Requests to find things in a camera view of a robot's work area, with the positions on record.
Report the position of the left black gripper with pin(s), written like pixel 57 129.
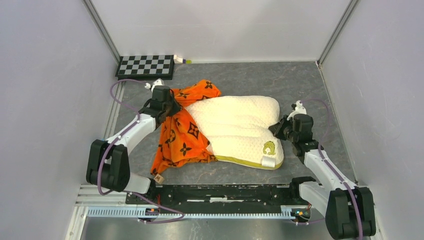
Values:
pixel 176 106

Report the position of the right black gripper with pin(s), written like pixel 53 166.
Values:
pixel 276 128

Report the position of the white quilted pillow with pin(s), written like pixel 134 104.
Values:
pixel 237 128

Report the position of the orange patterned pillowcase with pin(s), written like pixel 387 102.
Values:
pixel 181 141

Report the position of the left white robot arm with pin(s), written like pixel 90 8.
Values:
pixel 108 163

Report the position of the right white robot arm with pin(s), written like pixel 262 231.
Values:
pixel 347 209

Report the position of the black white checkerboard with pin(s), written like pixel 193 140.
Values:
pixel 145 67

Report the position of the small white green bottle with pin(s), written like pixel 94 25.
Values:
pixel 180 60

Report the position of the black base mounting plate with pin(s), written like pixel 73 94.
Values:
pixel 227 198

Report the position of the small wooden letter block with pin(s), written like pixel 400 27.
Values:
pixel 159 179

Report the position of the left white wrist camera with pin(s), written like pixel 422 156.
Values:
pixel 151 86

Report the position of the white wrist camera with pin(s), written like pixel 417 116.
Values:
pixel 151 86
pixel 297 108

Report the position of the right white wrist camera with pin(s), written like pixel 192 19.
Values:
pixel 297 108

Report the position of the white toothed cable duct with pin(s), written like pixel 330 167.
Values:
pixel 144 212

